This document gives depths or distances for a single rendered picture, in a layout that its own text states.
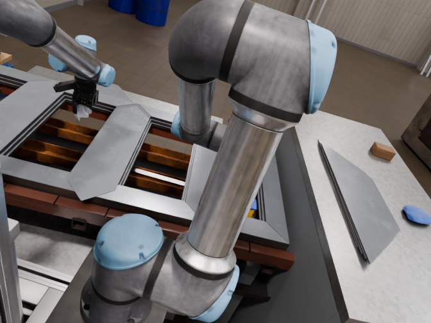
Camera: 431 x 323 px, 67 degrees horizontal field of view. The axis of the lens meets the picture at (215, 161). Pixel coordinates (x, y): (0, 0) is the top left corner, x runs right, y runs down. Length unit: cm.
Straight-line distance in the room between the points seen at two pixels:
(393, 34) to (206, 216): 1112
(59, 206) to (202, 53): 93
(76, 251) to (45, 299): 43
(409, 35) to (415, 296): 1075
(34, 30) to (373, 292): 112
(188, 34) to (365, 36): 1091
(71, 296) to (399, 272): 94
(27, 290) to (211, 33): 73
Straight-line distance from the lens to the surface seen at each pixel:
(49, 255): 131
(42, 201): 128
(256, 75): 45
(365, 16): 1120
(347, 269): 109
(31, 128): 160
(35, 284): 94
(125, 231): 62
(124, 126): 162
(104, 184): 129
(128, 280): 62
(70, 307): 79
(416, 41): 1178
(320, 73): 45
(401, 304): 113
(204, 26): 46
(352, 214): 126
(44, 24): 94
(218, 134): 81
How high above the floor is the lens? 174
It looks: 35 degrees down
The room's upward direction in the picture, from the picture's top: 20 degrees clockwise
